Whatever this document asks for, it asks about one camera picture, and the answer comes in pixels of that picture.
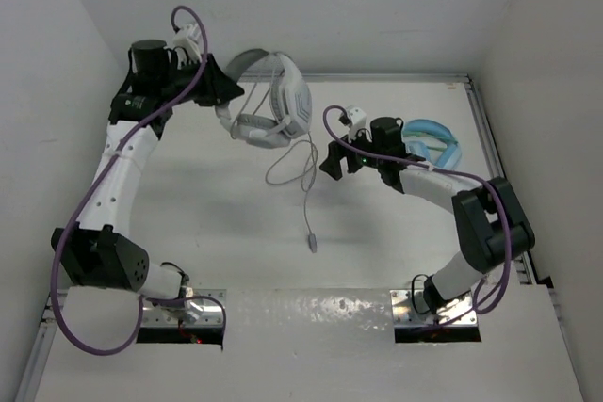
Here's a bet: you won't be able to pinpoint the metal base plate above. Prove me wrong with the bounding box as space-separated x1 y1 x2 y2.
141 288 227 328
390 288 478 329

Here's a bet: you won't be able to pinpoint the grey headphone cable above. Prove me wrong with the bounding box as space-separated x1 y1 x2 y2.
235 67 320 253

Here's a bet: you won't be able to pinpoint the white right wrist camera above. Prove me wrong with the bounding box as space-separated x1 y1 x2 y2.
339 105 367 141

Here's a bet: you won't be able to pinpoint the light blue headphones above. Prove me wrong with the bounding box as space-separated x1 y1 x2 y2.
401 119 462 170

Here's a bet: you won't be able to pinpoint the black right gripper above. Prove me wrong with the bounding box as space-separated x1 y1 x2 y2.
321 122 385 179

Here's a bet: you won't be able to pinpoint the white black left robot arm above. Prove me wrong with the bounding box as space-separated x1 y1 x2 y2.
51 40 243 299

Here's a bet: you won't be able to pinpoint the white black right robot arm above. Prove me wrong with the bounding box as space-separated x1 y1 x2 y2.
319 107 535 316

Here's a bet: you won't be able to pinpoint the white grey headphones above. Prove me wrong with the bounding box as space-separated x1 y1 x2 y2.
214 49 312 149

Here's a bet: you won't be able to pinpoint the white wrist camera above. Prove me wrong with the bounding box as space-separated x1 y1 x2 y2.
172 23 202 63
339 105 367 141

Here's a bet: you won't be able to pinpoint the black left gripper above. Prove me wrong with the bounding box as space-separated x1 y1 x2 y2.
157 53 242 107

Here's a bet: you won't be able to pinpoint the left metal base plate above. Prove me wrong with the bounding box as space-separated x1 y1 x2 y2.
141 288 227 328

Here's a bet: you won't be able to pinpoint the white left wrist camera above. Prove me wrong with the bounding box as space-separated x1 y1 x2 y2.
172 23 202 63

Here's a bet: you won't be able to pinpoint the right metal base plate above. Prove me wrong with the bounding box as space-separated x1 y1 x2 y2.
390 288 478 329

